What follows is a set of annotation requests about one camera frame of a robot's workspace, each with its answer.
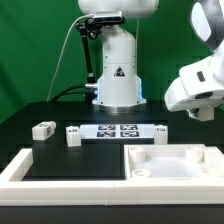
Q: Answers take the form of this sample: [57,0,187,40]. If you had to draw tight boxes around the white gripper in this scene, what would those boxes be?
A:
[164,54,224,122]

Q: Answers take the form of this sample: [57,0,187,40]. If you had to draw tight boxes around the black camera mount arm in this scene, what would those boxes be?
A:
[75,17,103,88]

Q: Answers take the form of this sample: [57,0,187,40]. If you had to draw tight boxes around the black cables at base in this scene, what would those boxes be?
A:
[49,83,98,103]

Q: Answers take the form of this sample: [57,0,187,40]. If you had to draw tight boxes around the white square tabletop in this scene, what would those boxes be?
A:
[124,144,224,180]

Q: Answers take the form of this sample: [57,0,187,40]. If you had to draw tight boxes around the white U-shaped fence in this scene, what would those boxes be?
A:
[0,149,224,206]

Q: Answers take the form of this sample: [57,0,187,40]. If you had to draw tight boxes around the grey camera on mount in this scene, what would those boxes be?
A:
[93,11,125,24]

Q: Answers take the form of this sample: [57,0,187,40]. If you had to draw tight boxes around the white camera cable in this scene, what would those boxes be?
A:
[46,13,94,102]

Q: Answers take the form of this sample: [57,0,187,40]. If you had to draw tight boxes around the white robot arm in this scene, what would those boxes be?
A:
[78,0,224,121]

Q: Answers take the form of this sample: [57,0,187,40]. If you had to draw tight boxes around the white marker base plate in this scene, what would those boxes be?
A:
[80,124,155,139]

